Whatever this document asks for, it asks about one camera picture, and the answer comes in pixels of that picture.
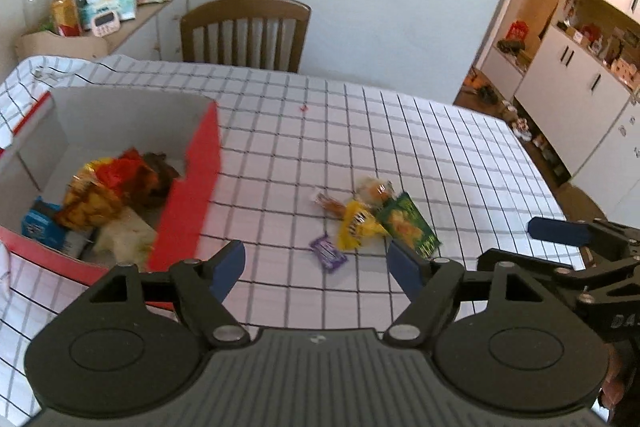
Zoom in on clear packet with yellow cake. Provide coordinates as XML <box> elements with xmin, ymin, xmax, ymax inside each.
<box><xmin>357</xmin><ymin>177</ymin><xmax>396</xmax><ymax>208</ymax></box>

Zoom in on wooden slatted chair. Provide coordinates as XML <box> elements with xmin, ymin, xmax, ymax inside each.
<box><xmin>180</xmin><ymin>0</ymin><xmax>312</xmax><ymax>74</ymax></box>

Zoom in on green chip packet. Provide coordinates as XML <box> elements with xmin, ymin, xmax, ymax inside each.
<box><xmin>375</xmin><ymin>192</ymin><xmax>441</xmax><ymax>260</ymax></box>

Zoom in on red brown snack packet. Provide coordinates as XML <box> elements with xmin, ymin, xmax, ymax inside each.
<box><xmin>135</xmin><ymin>152</ymin><xmax>181</xmax><ymax>208</ymax></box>

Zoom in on white digital timer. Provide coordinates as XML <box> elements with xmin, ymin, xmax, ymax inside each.
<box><xmin>90</xmin><ymin>10</ymin><xmax>121</xmax><ymax>38</ymax></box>

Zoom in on clear orange snack bag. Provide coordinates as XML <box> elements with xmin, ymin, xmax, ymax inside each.
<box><xmin>55</xmin><ymin>149</ymin><xmax>151</xmax><ymax>228</ymax></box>

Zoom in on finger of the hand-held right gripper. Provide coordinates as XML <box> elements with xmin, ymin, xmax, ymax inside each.
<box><xmin>527</xmin><ymin>217</ymin><xmax>598</xmax><ymax>253</ymax></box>
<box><xmin>477</xmin><ymin>248</ymin><xmax>583</xmax><ymax>293</ymax></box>

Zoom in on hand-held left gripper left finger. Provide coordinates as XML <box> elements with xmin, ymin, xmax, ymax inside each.
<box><xmin>57</xmin><ymin>239</ymin><xmax>251</xmax><ymax>348</ymax></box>

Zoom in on pale green tissue box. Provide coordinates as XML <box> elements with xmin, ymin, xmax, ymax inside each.
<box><xmin>82</xmin><ymin>0</ymin><xmax>138</xmax><ymax>25</ymax></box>

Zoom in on assorted counter knickknacks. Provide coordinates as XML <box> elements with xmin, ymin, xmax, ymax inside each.
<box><xmin>557</xmin><ymin>0</ymin><xmax>640</xmax><ymax>82</ymax></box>

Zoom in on light wooden side cabinet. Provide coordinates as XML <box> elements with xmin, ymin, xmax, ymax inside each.
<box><xmin>14</xmin><ymin>0</ymin><xmax>190</xmax><ymax>62</ymax></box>

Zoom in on white lower cabinet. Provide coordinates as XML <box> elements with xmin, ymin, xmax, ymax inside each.
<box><xmin>515</xmin><ymin>24</ymin><xmax>640</xmax><ymax>218</ymax></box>

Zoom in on orange juice bottle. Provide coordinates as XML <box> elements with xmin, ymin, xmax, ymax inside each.
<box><xmin>50</xmin><ymin>0</ymin><xmax>83</xmax><ymax>38</ymax></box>

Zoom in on purple candy packet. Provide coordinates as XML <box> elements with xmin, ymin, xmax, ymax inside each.
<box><xmin>309</xmin><ymin>233</ymin><xmax>348</xmax><ymax>270</ymax></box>

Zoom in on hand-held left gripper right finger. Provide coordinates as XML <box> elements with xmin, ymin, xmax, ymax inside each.
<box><xmin>382</xmin><ymin>237</ymin><xmax>583</xmax><ymax>348</ymax></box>

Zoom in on red cardboard box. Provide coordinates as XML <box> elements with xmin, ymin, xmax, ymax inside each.
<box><xmin>0</xmin><ymin>86</ymin><xmax>223</xmax><ymax>313</ymax></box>

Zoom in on yellow candy packet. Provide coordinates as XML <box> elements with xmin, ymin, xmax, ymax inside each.
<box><xmin>337</xmin><ymin>201</ymin><xmax>388</xmax><ymax>252</ymax></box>

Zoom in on cream triangular snack packet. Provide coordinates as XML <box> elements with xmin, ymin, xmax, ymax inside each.
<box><xmin>92</xmin><ymin>212</ymin><xmax>158</xmax><ymax>264</ymax></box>

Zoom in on white checked tablecloth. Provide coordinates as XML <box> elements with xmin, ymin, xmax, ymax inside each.
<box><xmin>0</xmin><ymin>54</ymin><xmax>591</xmax><ymax>427</ymax></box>

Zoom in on blue snack packet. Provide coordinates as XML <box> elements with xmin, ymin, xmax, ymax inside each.
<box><xmin>21</xmin><ymin>197</ymin><xmax>68</xmax><ymax>248</ymax></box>

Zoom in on person's right hand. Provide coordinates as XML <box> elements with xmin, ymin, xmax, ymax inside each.
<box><xmin>601</xmin><ymin>341</ymin><xmax>633</xmax><ymax>410</ymax></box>

